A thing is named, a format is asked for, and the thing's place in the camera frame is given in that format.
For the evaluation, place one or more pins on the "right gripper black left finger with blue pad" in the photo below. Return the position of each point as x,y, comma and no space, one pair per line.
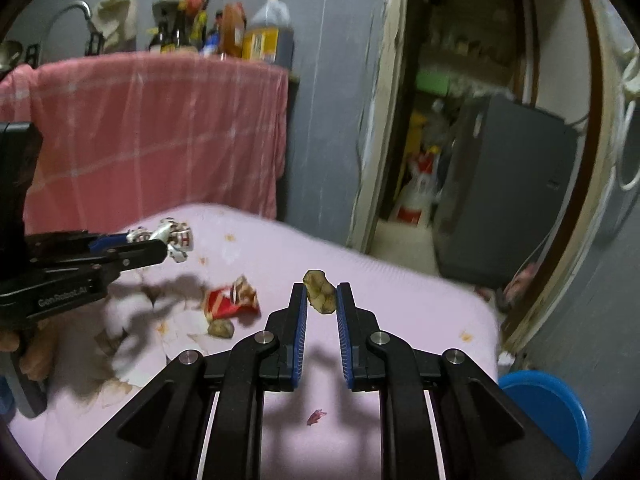
201,416

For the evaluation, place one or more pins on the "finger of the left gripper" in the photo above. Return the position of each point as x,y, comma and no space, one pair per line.
116,250

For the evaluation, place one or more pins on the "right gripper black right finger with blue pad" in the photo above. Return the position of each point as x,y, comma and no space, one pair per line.
442,416

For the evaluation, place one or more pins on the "white red wrapper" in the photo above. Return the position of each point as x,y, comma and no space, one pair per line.
177,236

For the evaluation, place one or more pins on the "red snack wrapper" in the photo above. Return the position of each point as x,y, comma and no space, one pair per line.
230,301

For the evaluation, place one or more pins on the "brown peel scrap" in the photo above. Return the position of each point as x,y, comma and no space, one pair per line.
321,294

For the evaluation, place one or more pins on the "chrome kitchen faucet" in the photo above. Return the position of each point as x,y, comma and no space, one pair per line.
72,26

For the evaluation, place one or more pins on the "person's left hand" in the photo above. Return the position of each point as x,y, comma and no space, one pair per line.
38,359

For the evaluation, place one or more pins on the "blue plastic bucket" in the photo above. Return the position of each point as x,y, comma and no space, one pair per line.
555,408

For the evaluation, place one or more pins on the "pink table cloth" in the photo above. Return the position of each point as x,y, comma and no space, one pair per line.
110,350

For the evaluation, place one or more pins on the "brown potato piece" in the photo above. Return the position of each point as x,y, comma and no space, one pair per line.
222,328

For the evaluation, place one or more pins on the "pink checked towel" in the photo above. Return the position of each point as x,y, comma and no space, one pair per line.
128,136

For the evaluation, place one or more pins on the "beige hanging rag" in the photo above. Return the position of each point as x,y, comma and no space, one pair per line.
116,21

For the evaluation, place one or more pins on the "dark soy sauce bottle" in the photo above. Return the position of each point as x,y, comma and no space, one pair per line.
161,41

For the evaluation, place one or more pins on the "white red sack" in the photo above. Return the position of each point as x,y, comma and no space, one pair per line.
416,197

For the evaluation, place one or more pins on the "brown sauce bottle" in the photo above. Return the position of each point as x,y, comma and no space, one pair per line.
232,30

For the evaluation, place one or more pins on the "large oil jug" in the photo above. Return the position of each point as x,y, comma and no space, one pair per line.
269,36

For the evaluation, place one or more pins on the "grey refrigerator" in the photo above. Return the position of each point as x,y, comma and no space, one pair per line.
507,179

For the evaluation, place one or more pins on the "green box on shelf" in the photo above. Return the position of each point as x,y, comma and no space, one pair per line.
440,84

